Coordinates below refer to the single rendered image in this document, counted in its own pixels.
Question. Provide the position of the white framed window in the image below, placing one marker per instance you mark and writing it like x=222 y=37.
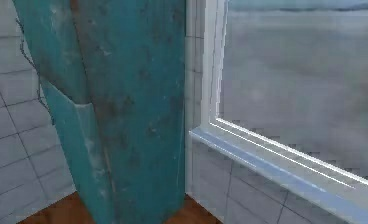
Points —
x=292 y=100

